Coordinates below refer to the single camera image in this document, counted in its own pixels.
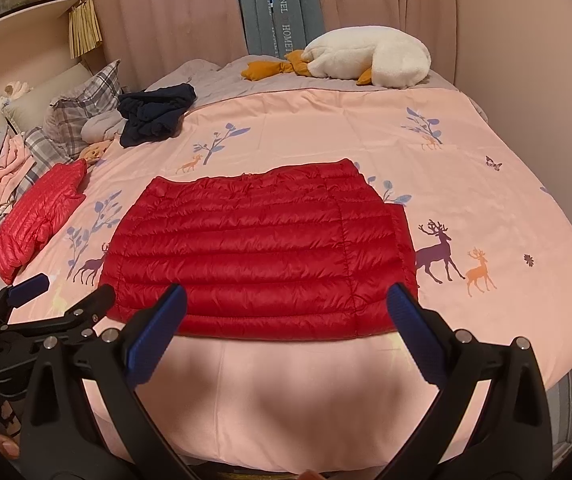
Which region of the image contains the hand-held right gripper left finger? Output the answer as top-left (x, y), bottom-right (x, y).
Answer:
top-left (18, 282), bottom-right (189, 480)

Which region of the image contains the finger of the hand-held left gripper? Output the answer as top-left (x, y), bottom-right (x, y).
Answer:
top-left (10, 284), bottom-right (117, 350)
top-left (0, 273), bottom-right (50, 327)

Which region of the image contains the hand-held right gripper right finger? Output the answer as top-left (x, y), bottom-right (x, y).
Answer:
top-left (386, 282), bottom-right (554, 480)

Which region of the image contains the person's left hand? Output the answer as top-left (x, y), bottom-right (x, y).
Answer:
top-left (0, 435), bottom-right (21, 462)

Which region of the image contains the coral red down jacket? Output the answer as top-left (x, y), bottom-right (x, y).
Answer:
top-left (0, 158), bottom-right (88, 283)

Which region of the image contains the pink cloth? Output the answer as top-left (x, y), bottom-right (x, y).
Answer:
top-left (0, 135), bottom-right (37, 206)

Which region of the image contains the small grey plaid pillow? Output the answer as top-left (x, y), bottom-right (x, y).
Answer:
top-left (23, 127), bottom-right (74, 171)

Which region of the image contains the orange doll plush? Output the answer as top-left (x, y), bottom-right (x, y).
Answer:
top-left (78, 141), bottom-right (112, 166)

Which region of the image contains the grey bed base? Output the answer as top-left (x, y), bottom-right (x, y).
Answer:
top-left (546, 370), bottom-right (572, 461)

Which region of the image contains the grey cloth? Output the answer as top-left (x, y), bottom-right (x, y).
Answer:
top-left (81, 110), bottom-right (127, 143)

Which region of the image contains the large grey plaid pillow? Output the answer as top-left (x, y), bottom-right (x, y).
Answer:
top-left (43, 60), bottom-right (122, 156)

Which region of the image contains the beige plush toy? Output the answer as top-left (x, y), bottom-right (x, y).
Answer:
top-left (1, 81), bottom-right (32, 103)

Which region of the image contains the navy blue garment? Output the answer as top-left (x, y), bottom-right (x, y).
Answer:
top-left (117, 83), bottom-right (197, 148)

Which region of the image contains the pink deer print duvet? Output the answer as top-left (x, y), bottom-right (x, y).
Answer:
top-left (0, 85), bottom-right (572, 480)

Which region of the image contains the grey bed sheet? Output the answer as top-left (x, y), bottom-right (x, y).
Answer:
top-left (143, 55), bottom-right (489, 121)

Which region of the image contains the yellow fringe tassel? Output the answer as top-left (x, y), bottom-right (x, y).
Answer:
top-left (68, 0), bottom-right (103, 59)

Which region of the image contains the white goose plush toy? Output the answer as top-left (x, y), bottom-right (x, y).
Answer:
top-left (241, 27), bottom-right (432, 87)

